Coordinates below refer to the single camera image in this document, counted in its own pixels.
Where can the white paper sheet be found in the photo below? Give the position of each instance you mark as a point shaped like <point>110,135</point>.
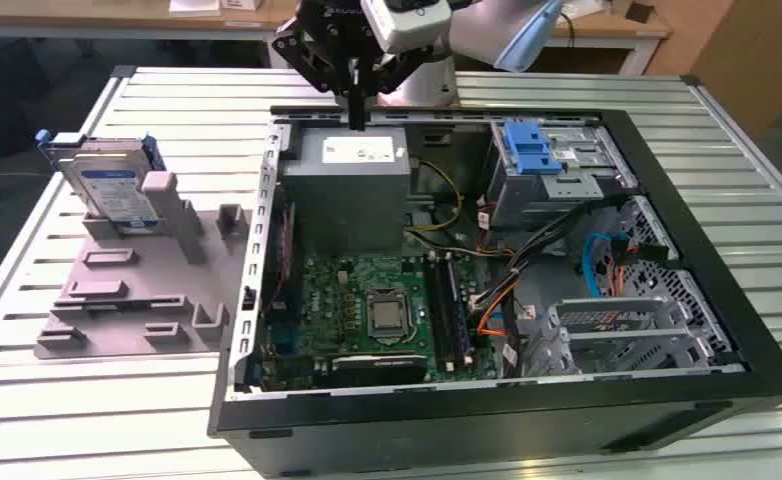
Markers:
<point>193,6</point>

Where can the wooden cabinet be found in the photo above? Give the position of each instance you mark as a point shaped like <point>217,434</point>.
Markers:
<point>751,50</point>

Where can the grey power supply unit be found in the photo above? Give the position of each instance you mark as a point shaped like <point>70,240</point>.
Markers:
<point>344,210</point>

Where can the metal optical drive cage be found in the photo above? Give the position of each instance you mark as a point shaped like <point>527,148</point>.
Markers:
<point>531,200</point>

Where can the hard disk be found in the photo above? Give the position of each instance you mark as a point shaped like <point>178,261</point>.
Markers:
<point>113,195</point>

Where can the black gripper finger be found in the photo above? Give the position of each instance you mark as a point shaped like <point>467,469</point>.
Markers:
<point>327,75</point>
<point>392,75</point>

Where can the green motherboard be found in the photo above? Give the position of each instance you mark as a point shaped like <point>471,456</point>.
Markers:
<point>337,295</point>

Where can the CPU socket metal frame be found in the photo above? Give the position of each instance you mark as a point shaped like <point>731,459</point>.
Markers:
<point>367,320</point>

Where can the silver CPU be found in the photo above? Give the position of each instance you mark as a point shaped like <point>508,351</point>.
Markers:
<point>385,314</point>

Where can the white small box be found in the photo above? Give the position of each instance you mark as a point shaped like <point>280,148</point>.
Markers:
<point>240,4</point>

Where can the black graphics card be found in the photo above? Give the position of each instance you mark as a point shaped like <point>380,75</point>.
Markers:
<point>377,367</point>

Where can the black PC case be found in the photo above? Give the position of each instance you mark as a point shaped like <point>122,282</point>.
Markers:
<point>431,425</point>

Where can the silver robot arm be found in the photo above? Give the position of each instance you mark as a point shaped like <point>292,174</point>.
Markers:
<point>431,80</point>

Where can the metal disk bay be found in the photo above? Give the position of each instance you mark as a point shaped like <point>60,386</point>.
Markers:
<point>631,335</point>

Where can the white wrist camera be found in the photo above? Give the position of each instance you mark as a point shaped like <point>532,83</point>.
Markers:
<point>411,25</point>

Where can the blue plastic drive latch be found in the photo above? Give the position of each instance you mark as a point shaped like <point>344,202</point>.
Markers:
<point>531,145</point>

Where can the grey parts rack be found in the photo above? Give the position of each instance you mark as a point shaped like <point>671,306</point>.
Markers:
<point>150,280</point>

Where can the wooden desk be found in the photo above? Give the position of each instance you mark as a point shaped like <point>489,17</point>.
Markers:
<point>97,22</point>

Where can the black RAM slot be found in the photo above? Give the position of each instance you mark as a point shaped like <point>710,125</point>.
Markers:
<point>440,310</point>
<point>464,310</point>
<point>452,310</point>

